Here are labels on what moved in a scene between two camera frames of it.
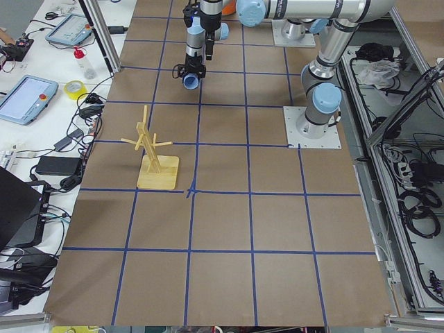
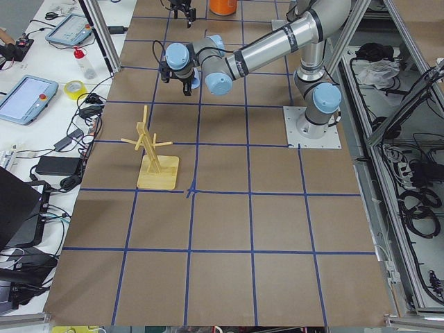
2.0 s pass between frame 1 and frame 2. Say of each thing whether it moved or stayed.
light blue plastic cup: stayed
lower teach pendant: stayed
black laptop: stayed
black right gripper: moved
